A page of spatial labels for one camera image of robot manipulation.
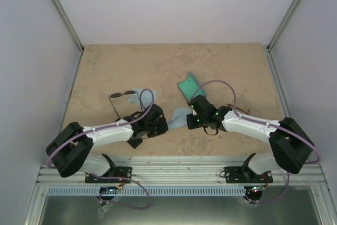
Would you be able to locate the aluminium corner post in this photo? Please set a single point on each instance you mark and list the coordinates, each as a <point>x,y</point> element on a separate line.
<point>284,22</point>
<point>64,17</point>

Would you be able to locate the blue slotted cable duct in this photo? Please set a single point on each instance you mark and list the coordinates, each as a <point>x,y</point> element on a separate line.
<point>153,191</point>

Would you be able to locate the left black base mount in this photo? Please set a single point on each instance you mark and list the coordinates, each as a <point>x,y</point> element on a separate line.
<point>118,172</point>

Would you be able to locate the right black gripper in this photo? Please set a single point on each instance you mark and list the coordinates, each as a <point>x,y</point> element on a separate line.
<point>191,125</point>

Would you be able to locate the dark thin-frame sunglasses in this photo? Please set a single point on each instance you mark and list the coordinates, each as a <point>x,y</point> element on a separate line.
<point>121,106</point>

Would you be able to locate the right aluminium corner post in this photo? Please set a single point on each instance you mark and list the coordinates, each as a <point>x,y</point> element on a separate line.
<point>284,22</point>

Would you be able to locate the aluminium rail frame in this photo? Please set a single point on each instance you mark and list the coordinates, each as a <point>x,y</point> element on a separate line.
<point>185,171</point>

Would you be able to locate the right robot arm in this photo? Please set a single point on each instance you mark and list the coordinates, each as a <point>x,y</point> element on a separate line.
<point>290,147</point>

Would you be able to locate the light blue cloth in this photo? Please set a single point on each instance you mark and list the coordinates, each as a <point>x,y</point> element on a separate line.
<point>179,118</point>
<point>142,97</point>

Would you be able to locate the clear plastic wrap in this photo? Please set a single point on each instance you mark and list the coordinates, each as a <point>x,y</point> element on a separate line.
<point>103,210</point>

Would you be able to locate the left aluminium corner post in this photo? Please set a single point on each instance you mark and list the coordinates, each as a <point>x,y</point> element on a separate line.
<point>64,17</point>

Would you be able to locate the black glasses case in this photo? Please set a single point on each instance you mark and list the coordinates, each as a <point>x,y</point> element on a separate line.
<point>134,143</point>

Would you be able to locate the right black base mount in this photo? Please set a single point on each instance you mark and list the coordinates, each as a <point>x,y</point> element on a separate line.
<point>241,175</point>

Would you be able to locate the brown frame sunglasses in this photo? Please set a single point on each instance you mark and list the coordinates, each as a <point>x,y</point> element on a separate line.
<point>239,110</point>

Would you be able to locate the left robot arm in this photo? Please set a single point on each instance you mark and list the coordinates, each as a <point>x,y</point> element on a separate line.
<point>71,151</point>

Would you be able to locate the blue-grey glasses case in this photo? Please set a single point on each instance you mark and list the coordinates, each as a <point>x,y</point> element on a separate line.
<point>189,87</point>

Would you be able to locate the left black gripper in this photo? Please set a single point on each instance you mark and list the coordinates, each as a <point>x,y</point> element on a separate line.
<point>164,128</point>

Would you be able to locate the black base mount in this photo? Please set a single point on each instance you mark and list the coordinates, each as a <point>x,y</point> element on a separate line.
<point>118,172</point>
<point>241,175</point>

